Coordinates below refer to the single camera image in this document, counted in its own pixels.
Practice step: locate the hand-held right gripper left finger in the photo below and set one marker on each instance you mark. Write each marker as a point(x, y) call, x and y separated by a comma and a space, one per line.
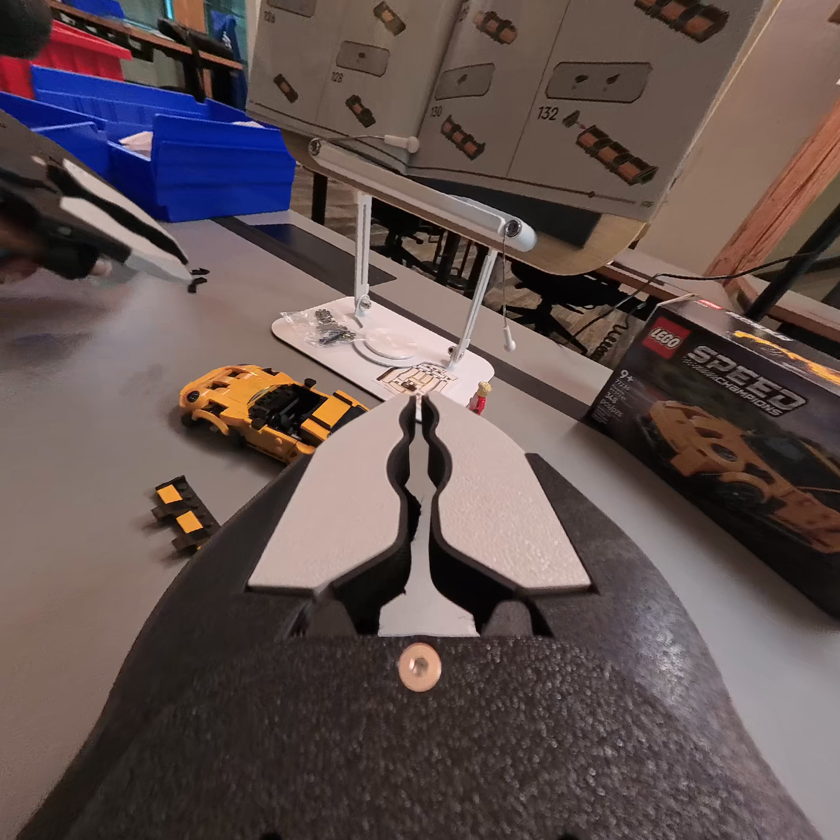
point(328, 518)

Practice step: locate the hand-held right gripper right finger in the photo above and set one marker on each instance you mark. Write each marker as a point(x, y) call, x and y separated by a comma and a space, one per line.
point(505, 518)

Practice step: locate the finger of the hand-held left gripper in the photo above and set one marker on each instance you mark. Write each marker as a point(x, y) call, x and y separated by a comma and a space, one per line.
point(98, 223)
point(108, 197)

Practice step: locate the black yellow lego strip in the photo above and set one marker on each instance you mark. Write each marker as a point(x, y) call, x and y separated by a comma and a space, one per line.
point(187, 518)

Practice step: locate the lego minifigure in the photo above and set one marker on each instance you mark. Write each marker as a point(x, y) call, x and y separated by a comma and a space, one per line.
point(482, 400)

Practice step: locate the yellow lego car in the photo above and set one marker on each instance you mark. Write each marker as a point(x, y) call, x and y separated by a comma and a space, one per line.
point(262, 413)

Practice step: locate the lego sticker sheet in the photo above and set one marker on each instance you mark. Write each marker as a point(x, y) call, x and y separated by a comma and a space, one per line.
point(417, 380)

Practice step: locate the clear bag of lego pieces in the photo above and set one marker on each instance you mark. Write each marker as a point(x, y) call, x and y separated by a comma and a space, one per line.
point(321, 328)

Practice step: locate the black lego set box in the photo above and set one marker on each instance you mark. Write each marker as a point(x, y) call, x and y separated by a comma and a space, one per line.
point(722, 407)

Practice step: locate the lego instruction booklet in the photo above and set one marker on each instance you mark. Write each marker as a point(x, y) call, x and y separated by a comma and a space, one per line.
point(525, 65)

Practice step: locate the person's left hand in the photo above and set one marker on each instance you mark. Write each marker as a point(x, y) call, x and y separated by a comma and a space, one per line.
point(16, 259)

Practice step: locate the blue storage bin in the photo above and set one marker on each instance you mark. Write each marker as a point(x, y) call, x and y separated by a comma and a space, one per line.
point(46, 124)
point(216, 164)
point(98, 92)

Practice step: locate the red storage bin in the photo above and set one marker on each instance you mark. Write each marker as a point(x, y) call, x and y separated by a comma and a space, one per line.
point(72, 59)

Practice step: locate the dark blurry object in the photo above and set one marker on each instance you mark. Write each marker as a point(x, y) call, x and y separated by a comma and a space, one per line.
point(23, 23)

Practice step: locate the white book stand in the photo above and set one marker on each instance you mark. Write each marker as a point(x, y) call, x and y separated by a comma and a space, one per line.
point(394, 344)

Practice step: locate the black metal pole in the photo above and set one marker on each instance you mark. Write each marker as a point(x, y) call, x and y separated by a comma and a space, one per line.
point(794, 262)

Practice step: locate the wooden post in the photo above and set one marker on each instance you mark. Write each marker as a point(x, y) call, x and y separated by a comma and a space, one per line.
point(787, 190)

